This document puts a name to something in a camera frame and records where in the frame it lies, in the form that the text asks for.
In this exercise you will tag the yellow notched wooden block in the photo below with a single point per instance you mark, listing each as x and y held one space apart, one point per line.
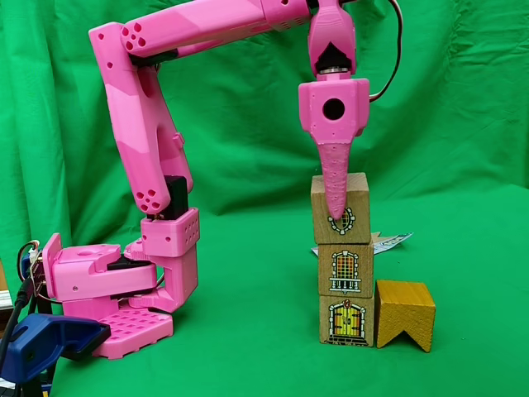
405 314

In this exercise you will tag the green cloth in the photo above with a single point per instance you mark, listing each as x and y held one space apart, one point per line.
413 144

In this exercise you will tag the wooden cube oval window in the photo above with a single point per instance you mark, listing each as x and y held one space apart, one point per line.
343 194

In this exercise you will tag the wooden cube balcony window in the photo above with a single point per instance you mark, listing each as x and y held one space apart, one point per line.
346 269

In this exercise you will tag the wooden cube door print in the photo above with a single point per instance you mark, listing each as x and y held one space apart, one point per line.
347 322

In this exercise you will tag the motor controller board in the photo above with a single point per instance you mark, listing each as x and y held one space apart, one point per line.
35 273

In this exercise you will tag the blue clamp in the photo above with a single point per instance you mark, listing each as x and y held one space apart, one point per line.
41 335

